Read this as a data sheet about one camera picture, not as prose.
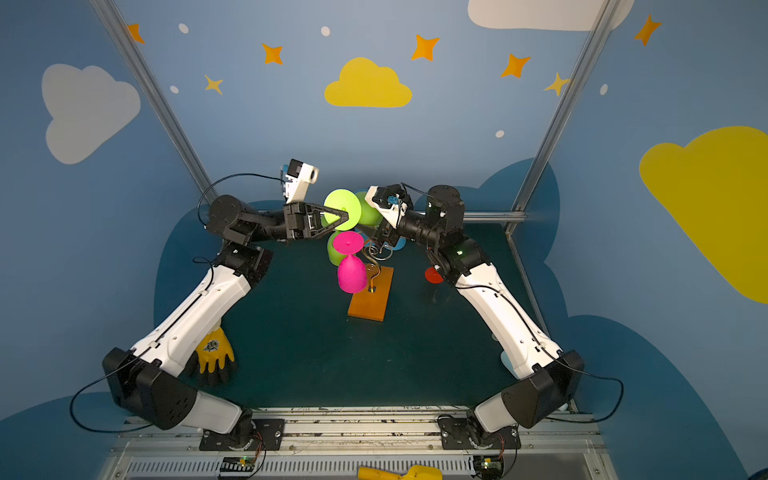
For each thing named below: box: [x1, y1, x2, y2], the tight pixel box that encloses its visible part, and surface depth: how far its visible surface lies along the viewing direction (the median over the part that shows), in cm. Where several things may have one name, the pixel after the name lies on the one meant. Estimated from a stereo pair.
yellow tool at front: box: [357, 464, 443, 480], surface depth 70 cm
